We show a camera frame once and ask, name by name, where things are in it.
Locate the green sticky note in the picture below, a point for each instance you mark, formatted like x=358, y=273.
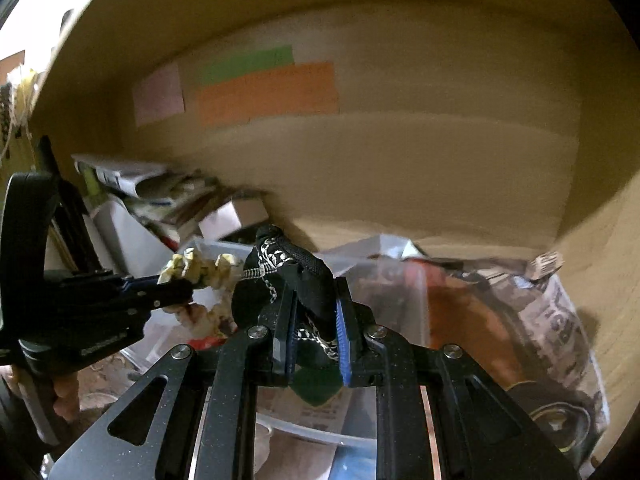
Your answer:
x=245, y=63

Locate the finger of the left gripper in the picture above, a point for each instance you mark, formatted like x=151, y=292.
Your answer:
x=150, y=294

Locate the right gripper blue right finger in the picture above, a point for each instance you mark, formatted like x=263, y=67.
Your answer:
x=352, y=321

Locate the orange sticky note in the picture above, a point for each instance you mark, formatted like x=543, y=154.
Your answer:
x=294, y=90

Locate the orange car newspaper sheet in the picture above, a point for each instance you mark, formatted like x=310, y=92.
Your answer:
x=515, y=318

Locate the floral yellow white scrunchie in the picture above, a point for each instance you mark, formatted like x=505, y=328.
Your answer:
x=220, y=275

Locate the white paper sheet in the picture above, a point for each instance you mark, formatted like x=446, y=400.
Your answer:
x=132, y=247

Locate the person's hand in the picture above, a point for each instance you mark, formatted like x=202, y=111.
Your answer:
x=63, y=400

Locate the yellow green sponge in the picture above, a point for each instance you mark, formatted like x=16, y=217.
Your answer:
x=316, y=386

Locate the small white cardboard box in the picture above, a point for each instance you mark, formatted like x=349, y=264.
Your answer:
x=234, y=216

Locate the pink sticky note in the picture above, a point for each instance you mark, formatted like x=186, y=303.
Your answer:
x=158, y=96

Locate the black patterned-trim fabric pouch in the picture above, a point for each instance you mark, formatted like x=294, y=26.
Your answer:
x=276, y=265

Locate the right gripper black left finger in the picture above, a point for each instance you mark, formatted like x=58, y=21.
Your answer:
x=280, y=319

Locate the clear plastic storage bin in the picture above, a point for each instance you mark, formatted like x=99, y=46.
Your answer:
x=330, y=434

